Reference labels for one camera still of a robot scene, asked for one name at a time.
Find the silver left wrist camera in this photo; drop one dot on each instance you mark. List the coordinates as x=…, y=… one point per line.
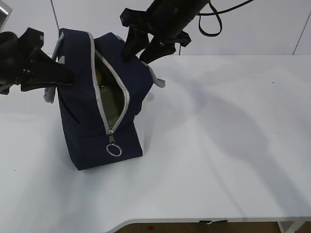
x=5, y=11

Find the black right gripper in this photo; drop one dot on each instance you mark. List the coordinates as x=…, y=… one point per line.
x=165, y=20

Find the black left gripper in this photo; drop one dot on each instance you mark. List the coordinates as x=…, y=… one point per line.
x=22, y=60

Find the navy blue lunch bag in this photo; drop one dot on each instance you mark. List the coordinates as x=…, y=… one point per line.
x=90, y=140

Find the yellow pear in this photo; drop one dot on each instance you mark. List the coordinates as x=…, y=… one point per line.
x=99, y=77

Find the white table leg frame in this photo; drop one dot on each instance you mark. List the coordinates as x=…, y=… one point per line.
x=299, y=226

